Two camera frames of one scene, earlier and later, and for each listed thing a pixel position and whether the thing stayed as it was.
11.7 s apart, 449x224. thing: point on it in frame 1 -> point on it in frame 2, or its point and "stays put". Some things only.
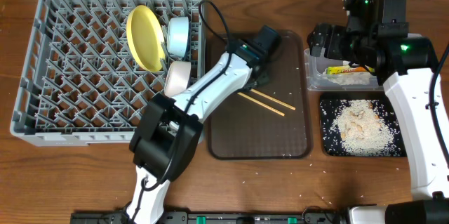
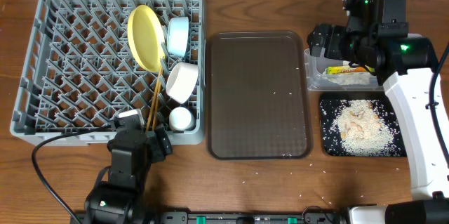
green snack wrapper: [337, 69] stays put
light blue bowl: [178, 36] stays put
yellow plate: [146, 38] stays put
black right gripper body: [342, 45] stays put
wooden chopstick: [273, 100] -> [158, 81]
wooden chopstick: [262, 104] -> [155, 100]
